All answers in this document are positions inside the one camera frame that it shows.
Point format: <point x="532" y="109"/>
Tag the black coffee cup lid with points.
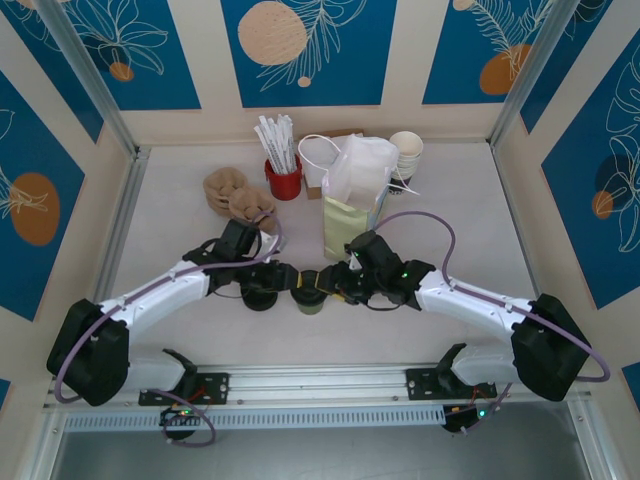
<point x="310" y="282"/>

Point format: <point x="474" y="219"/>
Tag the white paper napkin stack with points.
<point x="317" y="155"/>

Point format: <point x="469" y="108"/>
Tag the aluminium side rail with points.
<point x="122" y="210"/>

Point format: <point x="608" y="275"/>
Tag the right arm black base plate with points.
<point x="420" y="382"/>

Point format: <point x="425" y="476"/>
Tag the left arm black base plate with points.
<point x="220" y="387"/>

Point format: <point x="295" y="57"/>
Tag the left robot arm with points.
<point x="160" y="295"/>

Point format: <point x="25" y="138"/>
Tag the paper wrapped straw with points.
<point x="277" y="147"/>
<point x="285" y="140"/>
<point x="269" y="145"/>
<point x="264" y="150"/>

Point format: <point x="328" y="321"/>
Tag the red straw holder cup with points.
<point x="285" y="187"/>

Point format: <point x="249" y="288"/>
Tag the white napkins in box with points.
<point x="314" y="192"/>

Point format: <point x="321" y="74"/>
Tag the aluminium frame post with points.
<point x="537" y="75"/>
<point x="93" y="75"/>

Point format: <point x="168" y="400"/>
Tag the olive green paper cup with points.
<point x="310" y="309"/>

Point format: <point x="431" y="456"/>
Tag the stack of black lids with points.
<point x="260" y="302"/>

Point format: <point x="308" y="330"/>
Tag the yellow paper takeout bag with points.
<point x="340" y="225"/>

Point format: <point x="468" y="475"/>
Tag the aluminium mounting rail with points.
<point x="320" y="385"/>

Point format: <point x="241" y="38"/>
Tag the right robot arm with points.
<point x="475" y="305"/>

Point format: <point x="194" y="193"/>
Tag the stack of paper cups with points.
<point x="406" y="147"/>

